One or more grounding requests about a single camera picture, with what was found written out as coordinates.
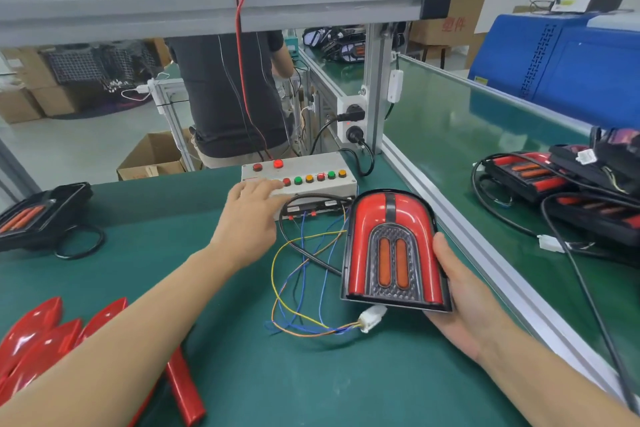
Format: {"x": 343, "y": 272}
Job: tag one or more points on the person's right hand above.
{"x": 470, "y": 307}

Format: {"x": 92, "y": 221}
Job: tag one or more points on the low open cardboard carton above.
{"x": 150, "y": 156}

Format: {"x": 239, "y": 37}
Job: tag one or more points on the white power strip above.
{"x": 342, "y": 106}

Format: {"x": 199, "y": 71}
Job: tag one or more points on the pile of black lamp housings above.
{"x": 40, "y": 211}

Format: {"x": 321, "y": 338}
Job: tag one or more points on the blue plastic crate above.
{"x": 560, "y": 66}

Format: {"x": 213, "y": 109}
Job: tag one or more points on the person's left hand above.
{"x": 245, "y": 227}

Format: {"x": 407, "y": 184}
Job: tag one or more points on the large cardboard box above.
{"x": 55, "y": 96}

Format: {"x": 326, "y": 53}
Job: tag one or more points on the small cardboard box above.
{"x": 15, "y": 106}

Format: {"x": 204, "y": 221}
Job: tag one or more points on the pile of red lens covers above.
{"x": 30, "y": 342}

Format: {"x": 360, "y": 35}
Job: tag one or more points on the white switch box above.
{"x": 395, "y": 86}

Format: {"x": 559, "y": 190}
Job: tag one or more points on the beige test button box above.
{"x": 320, "y": 187}

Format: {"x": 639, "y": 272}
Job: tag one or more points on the person's left forearm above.
{"x": 120, "y": 352}

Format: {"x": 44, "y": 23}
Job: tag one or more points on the aluminium workstation frame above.
{"x": 200, "y": 1}

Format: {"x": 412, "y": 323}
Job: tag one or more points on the white metal stand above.
{"x": 165, "y": 99}

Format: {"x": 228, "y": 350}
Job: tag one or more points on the black mesh basket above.
{"x": 95, "y": 63}

